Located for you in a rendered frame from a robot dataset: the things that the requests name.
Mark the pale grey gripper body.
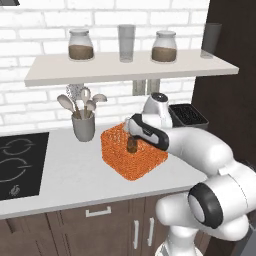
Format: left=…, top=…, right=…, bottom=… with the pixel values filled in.
left=123, top=116, right=134, bottom=136

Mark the orange woven basket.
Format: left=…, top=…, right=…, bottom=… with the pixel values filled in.
left=100, top=122, right=169, bottom=182

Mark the brown cabinet door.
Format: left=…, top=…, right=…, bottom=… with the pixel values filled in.
left=144, top=193, right=178, bottom=256
left=128, top=197, right=147, bottom=256

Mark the dark brown tall cabinet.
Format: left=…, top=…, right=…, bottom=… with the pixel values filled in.
left=190, top=0, right=256, bottom=168

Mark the brown cabinet run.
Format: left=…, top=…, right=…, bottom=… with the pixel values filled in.
left=0, top=211, right=61, bottom=256

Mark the wooden spoon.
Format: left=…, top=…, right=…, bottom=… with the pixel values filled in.
left=91, top=93, right=108, bottom=104
left=85, top=99, right=97, bottom=118
left=80, top=87, right=92, bottom=118
left=56, top=93, right=79, bottom=118

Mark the grey utensil pot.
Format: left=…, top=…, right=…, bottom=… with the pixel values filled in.
left=71, top=111, right=97, bottom=143

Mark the black ridged tray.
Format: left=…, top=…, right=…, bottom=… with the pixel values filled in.
left=168, top=103, right=210, bottom=131

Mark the metal skimmer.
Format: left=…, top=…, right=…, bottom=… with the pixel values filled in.
left=65, top=83, right=85, bottom=113

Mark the clear drinking glass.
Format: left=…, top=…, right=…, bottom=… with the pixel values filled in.
left=117, top=23, right=137, bottom=64

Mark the glass jar with brown contents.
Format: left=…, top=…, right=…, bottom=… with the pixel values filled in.
left=67, top=27, right=95, bottom=62
left=150, top=29, right=178, bottom=64

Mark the brown drawer front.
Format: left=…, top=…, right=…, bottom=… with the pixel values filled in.
left=59, top=199, right=132, bottom=256

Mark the black hob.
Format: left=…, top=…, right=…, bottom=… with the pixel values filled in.
left=0, top=131, right=50, bottom=202

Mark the grey drinking glass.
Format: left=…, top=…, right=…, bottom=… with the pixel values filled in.
left=200, top=22, right=223, bottom=60

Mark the dark range hood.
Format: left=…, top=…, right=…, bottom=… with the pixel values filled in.
left=0, top=0, right=21, bottom=7

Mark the white wall shelf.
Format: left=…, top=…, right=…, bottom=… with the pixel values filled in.
left=23, top=49, right=240, bottom=88

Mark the white drawer handle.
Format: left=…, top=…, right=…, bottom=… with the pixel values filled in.
left=84, top=205, right=113, bottom=219

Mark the white cabinet door handle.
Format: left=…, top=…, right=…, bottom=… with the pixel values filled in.
left=132, top=219, right=140, bottom=251
left=147, top=216, right=156, bottom=248

